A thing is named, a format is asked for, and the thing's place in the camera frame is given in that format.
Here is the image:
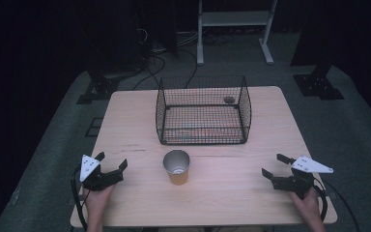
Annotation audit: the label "person's left hand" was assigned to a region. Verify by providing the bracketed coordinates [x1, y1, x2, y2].
[83, 185, 116, 216]

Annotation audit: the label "white metal stand frame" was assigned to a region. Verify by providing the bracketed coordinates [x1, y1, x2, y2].
[196, 0, 278, 67]

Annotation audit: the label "orange paper cup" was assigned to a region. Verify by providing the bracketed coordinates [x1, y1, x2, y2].
[162, 149, 191, 187]

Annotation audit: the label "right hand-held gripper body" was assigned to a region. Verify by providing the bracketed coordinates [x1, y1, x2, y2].
[271, 155, 334, 199]

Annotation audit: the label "black stand base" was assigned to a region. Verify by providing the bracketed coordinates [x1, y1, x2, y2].
[292, 64, 346, 102]
[75, 69, 121, 105]

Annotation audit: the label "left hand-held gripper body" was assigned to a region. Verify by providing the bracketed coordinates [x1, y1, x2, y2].
[78, 154, 125, 191]

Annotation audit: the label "black floor cables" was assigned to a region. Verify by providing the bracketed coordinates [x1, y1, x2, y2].
[130, 28, 236, 92]

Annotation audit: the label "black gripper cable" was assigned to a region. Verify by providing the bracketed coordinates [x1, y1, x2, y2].
[70, 163, 89, 232]
[312, 177, 362, 232]

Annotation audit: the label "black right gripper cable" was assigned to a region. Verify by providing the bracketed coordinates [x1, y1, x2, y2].
[312, 177, 362, 232]

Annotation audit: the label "black wire basket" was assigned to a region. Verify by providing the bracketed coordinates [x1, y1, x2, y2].
[155, 75, 253, 146]

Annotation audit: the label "person's right hand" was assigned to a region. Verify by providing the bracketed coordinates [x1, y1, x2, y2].
[289, 188, 322, 220]

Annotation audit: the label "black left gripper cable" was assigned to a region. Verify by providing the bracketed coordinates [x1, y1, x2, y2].
[70, 163, 89, 232]

